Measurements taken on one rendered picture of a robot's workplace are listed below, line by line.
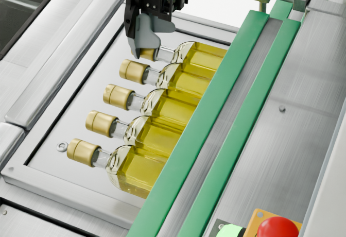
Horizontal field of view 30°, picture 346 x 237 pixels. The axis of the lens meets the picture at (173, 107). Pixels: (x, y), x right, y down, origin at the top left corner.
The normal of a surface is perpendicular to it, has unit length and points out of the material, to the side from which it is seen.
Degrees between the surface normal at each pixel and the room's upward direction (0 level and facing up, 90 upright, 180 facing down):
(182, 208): 90
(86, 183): 90
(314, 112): 90
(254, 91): 90
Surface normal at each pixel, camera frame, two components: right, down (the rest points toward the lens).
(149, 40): -0.41, 0.45
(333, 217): -0.19, -0.39
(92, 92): -0.07, -0.63
